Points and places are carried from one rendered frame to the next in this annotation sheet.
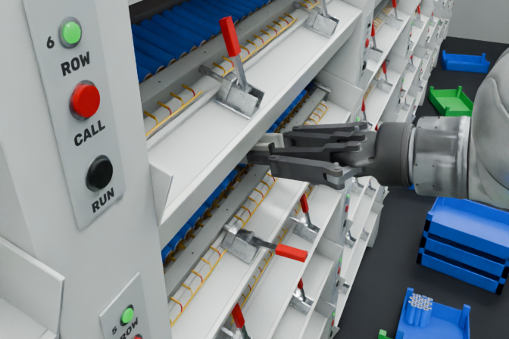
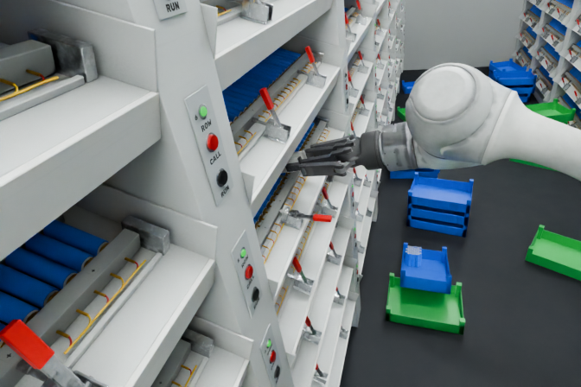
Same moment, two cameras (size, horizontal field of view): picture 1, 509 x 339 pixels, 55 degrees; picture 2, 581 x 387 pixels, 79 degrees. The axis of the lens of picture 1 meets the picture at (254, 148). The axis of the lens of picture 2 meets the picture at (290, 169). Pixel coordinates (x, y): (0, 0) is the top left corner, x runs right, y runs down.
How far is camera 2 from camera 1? 0.13 m
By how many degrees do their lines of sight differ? 1
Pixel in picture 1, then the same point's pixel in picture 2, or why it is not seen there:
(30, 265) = (200, 224)
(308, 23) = (308, 81)
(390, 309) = (394, 259)
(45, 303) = (207, 243)
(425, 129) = (386, 132)
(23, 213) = (194, 199)
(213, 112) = (264, 142)
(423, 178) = (390, 161)
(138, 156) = (236, 168)
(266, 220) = (303, 204)
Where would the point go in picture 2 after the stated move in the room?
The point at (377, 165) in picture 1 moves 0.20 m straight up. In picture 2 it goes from (363, 158) to (359, 48)
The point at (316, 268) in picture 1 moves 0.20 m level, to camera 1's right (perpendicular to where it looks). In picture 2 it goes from (340, 236) to (398, 225)
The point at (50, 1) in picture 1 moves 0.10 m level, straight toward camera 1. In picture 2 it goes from (194, 98) to (230, 132)
